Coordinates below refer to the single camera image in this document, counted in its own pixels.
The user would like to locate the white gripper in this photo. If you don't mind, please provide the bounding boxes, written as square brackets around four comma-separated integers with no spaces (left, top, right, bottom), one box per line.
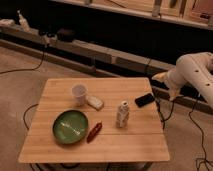
[152,68,183,101]

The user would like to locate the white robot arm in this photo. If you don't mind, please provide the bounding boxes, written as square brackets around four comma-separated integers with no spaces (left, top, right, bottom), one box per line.
[152,52,213,109]

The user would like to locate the white eraser block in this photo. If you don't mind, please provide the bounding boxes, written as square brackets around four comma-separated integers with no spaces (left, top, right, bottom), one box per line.
[87,96,104,110]

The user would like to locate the black smartphone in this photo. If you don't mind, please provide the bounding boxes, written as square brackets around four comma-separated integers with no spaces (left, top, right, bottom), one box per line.
[135,93,155,107]

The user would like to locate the white ceramic bottle figurine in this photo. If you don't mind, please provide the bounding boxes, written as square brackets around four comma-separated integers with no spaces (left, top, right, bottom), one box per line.
[116,101,129,128]

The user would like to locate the wooden table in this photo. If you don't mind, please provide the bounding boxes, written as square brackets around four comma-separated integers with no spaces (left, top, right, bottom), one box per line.
[19,77,170,163]

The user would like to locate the red chili pepper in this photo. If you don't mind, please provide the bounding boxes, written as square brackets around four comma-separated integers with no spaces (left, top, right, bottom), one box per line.
[87,122,102,143]

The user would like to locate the translucent plastic cup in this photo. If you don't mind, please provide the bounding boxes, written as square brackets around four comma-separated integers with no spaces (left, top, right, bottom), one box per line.
[72,84,87,106]

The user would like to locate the green round bowl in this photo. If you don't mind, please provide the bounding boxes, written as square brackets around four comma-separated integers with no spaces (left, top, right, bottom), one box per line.
[52,110,89,144]

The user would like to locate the dark round object on ledge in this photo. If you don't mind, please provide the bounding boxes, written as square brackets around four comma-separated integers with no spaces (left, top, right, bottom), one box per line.
[57,28,75,42]

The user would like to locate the white spray bottle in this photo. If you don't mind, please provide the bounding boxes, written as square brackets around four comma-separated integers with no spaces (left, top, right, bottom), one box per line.
[17,11,30,32]

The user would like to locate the black cable on floor right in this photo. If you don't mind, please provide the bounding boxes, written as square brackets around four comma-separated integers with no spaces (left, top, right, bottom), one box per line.
[188,94,213,171]

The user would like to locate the black cable on floor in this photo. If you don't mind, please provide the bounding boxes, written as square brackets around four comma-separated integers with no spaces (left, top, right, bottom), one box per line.
[188,94,213,171]
[0,44,48,76]

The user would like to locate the black cable on floor left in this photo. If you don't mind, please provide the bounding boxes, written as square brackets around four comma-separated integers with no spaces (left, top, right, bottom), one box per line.
[0,44,48,76]

